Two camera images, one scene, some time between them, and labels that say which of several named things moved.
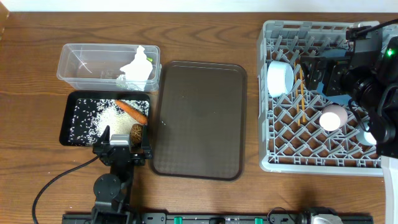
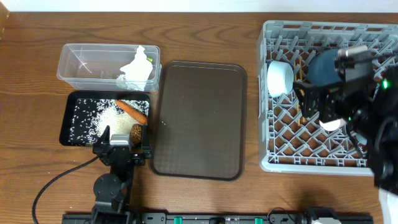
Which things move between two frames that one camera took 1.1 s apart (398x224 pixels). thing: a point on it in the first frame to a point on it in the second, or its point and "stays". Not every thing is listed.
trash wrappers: x=122 y=83 stays
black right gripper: x=334 y=70 to x=327 y=97
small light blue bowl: x=280 y=78 stays
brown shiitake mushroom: x=136 y=133 stays
